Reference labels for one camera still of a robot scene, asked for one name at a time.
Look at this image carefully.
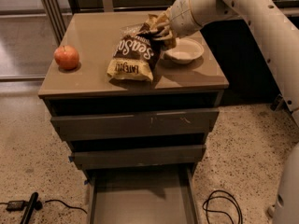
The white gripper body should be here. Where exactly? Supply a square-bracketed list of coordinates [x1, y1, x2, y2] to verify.
[169, 0, 202, 37]

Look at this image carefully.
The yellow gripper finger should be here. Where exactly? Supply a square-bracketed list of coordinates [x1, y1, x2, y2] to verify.
[153, 28, 177, 49]
[149, 8, 170, 29]

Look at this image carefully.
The brown sea salt chip bag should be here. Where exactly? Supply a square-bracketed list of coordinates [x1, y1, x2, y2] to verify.
[107, 14, 163, 82]

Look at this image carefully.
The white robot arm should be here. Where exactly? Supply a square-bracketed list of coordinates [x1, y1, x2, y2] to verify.
[153, 0, 299, 224]

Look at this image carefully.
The grey drawer cabinet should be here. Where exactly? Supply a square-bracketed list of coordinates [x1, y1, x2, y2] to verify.
[37, 9, 230, 224]

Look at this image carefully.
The middle grey drawer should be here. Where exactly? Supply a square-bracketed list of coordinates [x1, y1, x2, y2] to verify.
[72, 145, 206, 170]

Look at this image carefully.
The grey drawer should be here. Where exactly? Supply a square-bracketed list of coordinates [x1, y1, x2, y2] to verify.
[51, 108, 219, 141]
[72, 145, 206, 170]

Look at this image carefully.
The top grey drawer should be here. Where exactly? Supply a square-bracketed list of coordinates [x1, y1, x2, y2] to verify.
[51, 108, 219, 141]

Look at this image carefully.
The open bottom drawer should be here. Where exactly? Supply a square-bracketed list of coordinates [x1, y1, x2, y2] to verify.
[87, 164, 201, 224]

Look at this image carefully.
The white paper bowl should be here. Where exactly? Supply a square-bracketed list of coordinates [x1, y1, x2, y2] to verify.
[164, 38, 205, 64]

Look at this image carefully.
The clear plastic water bottle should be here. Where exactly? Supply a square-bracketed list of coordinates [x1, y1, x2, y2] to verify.
[120, 23, 142, 42]

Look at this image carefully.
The red apple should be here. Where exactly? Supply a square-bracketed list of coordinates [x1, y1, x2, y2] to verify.
[54, 45, 79, 70]

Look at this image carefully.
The small grey floor device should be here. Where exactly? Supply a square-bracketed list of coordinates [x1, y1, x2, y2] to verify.
[270, 94, 284, 111]

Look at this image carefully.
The black bar tool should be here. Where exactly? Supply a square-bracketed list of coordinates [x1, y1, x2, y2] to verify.
[20, 192, 43, 224]

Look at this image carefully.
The black power adapter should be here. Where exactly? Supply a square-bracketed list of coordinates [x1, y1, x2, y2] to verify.
[6, 201, 27, 212]

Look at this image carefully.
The coiled black cable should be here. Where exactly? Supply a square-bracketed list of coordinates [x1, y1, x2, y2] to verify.
[202, 189, 244, 224]

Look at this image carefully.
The thin black floor cable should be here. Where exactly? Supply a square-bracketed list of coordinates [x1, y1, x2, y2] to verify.
[44, 199, 88, 215]

